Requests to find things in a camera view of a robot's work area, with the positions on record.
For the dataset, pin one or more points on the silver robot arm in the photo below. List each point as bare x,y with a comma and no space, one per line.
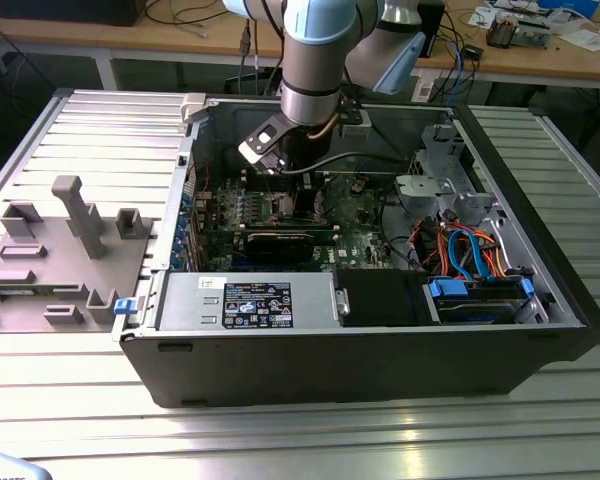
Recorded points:
310,85

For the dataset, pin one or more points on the RAM slot white clips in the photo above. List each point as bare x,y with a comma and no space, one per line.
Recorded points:
252,172
252,183
325,234

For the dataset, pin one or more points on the CPU socket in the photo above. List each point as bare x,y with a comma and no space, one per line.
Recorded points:
281,207

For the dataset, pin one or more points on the CPU cooler heat sink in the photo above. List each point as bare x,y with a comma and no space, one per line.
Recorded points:
502,32

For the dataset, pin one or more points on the green motherboard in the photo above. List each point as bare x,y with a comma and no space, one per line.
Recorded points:
360,235

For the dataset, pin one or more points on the black graphics card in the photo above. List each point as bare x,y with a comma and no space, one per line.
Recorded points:
280,247

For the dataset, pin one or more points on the grey plastic latch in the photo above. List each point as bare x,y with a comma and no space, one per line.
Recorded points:
192,107

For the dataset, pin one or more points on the grey metal drive cage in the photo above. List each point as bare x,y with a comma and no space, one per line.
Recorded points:
425,187

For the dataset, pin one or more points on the white paper label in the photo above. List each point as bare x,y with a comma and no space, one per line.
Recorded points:
422,92

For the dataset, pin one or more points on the wooden desk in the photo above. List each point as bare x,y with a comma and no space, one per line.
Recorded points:
190,40

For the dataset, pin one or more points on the black upright box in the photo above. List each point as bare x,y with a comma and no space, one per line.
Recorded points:
436,25

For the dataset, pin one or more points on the small black box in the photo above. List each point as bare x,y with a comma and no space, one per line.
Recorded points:
472,52

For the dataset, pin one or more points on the silver power supply unit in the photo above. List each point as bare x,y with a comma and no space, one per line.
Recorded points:
190,300

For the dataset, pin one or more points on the blue disk carrier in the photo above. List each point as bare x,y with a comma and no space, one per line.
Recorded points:
447,290

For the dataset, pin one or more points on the white paper sheet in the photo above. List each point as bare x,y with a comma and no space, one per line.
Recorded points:
585,40
480,17

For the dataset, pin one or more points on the black PC case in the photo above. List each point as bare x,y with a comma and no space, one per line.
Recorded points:
330,370

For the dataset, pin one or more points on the hard disk drive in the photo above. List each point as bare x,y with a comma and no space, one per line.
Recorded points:
480,312

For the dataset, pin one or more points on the blue case latch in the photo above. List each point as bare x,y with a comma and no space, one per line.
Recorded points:
124,306

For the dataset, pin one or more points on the grey electronic device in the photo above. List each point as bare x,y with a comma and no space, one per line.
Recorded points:
535,35

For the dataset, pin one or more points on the grey parts rack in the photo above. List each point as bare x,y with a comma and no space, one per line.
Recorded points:
55,260

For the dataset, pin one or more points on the blue box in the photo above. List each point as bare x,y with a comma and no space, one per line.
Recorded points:
570,6

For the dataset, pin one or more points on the green RAM stick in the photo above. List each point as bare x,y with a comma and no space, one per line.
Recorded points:
10,291

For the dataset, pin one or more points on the white plastic device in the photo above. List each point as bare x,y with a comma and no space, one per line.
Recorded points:
5,465

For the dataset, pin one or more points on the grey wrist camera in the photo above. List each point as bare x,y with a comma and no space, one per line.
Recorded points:
356,130

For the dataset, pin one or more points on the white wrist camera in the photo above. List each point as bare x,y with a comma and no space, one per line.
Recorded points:
252,152

